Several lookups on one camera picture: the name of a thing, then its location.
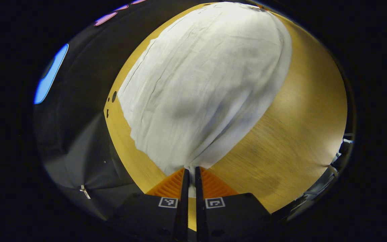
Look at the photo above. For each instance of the black backdrop cloth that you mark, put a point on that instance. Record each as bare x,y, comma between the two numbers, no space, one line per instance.
82,134

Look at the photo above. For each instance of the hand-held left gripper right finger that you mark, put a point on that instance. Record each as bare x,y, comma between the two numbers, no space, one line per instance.
201,215

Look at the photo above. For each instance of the white jeans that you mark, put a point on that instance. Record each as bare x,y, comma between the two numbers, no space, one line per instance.
207,84

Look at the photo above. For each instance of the white clip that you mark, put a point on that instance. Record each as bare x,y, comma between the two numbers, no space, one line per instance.
85,192

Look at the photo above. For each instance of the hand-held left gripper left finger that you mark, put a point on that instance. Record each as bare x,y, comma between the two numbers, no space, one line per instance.
181,215

